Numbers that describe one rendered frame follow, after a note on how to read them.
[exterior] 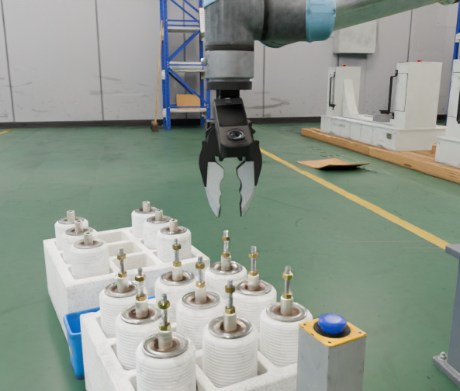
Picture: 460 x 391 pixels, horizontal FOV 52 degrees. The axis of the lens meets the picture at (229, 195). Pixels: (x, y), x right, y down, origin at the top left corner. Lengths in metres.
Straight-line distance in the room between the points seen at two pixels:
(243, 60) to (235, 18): 0.06
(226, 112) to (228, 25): 0.12
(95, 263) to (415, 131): 3.42
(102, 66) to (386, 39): 4.40
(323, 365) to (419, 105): 3.69
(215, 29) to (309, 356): 0.49
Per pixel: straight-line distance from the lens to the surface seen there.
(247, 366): 0.84
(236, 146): 0.65
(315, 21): 0.75
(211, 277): 1.06
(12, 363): 1.32
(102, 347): 0.96
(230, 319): 0.83
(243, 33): 0.72
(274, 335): 0.88
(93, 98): 7.17
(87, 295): 1.26
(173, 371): 0.78
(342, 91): 5.49
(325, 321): 0.72
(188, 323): 0.92
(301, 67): 7.64
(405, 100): 4.23
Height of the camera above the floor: 0.67
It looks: 14 degrees down
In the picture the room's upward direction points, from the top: straight up
